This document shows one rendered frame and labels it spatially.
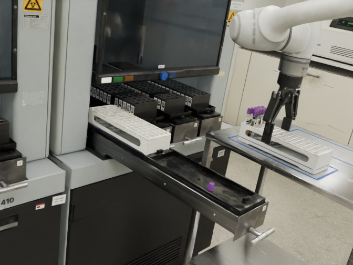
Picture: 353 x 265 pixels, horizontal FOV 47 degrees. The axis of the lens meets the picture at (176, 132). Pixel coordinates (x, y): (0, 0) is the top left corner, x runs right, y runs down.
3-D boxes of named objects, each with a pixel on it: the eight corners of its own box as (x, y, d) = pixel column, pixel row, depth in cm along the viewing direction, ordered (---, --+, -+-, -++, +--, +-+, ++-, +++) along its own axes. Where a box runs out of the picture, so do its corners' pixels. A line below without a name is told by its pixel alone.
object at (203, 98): (205, 105, 173) (207, 92, 171) (208, 107, 172) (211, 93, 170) (186, 109, 165) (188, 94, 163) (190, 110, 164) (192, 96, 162)
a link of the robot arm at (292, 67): (316, 59, 126) (311, 78, 128) (290, 52, 132) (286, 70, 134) (301, 59, 120) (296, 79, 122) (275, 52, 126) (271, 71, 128)
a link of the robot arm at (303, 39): (299, 53, 133) (265, 50, 128) (312, 4, 127) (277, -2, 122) (320, 61, 123) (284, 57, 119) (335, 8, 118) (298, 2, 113)
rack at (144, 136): (86, 125, 137) (87, 107, 135) (110, 121, 144) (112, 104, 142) (145, 159, 119) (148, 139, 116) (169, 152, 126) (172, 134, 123)
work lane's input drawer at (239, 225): (74, 140, 140) (76, 116, 137) (107, 134, 150) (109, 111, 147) (247, 252, 95) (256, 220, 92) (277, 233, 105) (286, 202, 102)
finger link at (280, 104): (291, 94, 129) (289, 93, 128) (273, 125, 128) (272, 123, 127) (280, 91, 131) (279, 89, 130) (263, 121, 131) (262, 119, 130)
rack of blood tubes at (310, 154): (236, 139, 141) (240, 122, 139) (253, 134, 148) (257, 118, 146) (313, 174, 122) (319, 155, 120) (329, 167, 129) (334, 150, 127)
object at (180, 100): (180, 110, 163) (183, 95, 161) (184, 111, 161) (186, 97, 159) (159, 113, 155) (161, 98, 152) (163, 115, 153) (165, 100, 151)
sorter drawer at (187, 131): (70, 91, 193) (71, 72, 190) (94, 89, 202) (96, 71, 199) (180, 148, 148) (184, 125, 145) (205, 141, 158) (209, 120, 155)
